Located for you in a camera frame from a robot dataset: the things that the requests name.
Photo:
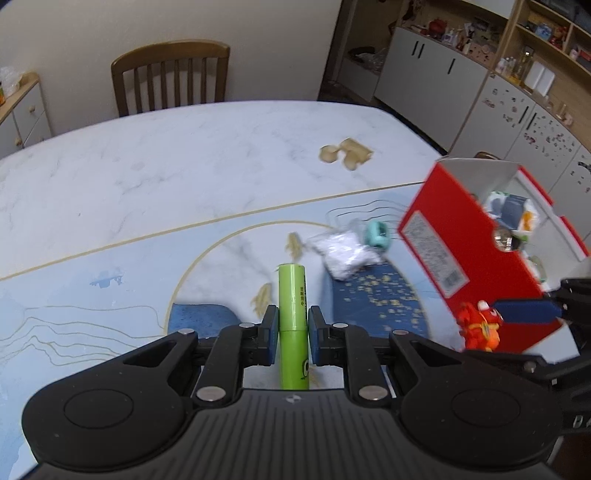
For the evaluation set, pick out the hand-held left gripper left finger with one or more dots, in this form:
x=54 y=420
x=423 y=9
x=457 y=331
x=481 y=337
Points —
x=270 y=334

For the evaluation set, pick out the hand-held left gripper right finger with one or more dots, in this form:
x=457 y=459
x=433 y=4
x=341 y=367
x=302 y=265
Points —
x=317 y=334

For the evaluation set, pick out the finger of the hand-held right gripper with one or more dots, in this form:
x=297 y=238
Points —
x=526 y=310
x=531 y=364

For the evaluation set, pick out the green plastic tube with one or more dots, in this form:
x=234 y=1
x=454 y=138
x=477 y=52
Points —
x=292 y=318

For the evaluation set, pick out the red toy figure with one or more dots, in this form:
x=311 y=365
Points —
x=479 y=325

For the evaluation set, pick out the red cardboard box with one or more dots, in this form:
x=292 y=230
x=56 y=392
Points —
x=457 y=258

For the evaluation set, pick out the clear bag of silver pieces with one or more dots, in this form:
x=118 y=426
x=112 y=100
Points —
x=344 y=254

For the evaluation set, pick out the white orange green packet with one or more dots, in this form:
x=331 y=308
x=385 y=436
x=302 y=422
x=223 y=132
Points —
x=527 y=222

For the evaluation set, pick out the dark blue packet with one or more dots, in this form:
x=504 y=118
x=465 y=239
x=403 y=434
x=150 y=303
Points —
x=515 y=210

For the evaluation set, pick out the blue printed table mat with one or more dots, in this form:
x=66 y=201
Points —
x=115 y=295

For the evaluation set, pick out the round-backed wooden chair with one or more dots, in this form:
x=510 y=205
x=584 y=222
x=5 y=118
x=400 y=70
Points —
x=488 y=155

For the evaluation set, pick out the white cabinet with stickers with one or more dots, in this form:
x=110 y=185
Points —
x=531 y=124

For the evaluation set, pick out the pair of white canisters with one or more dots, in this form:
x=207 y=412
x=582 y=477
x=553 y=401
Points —
x=539 y=79

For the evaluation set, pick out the group of clear bottles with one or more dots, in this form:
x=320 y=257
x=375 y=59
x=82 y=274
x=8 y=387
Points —
x=513 y=67

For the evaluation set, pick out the low white shoe bench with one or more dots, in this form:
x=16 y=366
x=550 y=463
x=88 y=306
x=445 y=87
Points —
x=362 y=69

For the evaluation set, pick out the wooden shelf unit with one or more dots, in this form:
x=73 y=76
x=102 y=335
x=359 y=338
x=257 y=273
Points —
x=554 y=41

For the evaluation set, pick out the slatted wooden chair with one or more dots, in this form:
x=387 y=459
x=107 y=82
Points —
x=171 y=76

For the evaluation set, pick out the clutter of small counter items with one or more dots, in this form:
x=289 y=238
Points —
x=450 y=30

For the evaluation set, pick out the small white drawer cabinet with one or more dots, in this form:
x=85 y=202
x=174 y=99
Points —
x=23 y=120

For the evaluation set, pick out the crumpled clear plastic bag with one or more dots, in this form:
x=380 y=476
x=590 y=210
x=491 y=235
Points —
x=10 y=78

